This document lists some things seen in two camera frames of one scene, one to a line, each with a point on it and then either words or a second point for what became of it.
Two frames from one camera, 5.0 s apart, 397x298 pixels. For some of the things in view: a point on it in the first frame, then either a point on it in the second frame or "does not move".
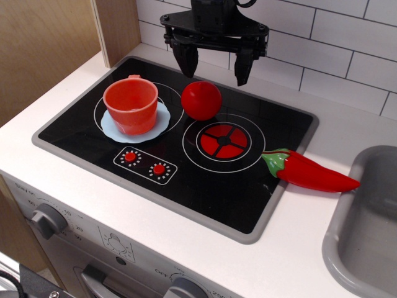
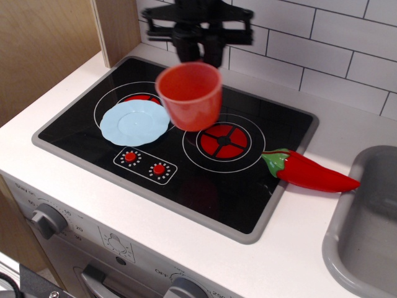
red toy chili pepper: (296, 171) does not move
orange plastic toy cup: (132, 102) → (192, 92)
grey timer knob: (49, 220) does not move
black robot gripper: (215, 25) → (191, 22)
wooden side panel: (43, 42) does not move
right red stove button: (159, 169) does not move
